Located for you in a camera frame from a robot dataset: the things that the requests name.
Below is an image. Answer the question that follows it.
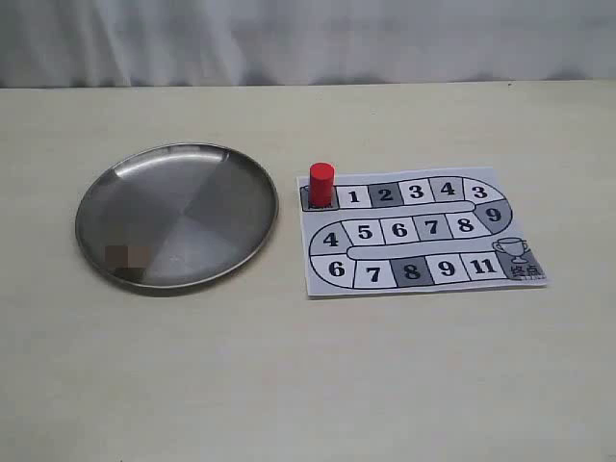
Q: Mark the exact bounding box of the round stainless steel plate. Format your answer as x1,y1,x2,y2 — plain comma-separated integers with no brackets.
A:
74,142,279,294

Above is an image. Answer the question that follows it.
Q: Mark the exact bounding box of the white curtain backdrop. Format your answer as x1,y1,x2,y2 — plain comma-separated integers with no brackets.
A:
1,1,615,88

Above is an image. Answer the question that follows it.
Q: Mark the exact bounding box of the red cylinder game piece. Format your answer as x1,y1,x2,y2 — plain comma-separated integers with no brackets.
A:
309,163,335,208

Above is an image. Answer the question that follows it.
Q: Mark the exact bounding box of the printed paper game board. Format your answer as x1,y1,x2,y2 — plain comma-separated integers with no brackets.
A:
297,167,548,297

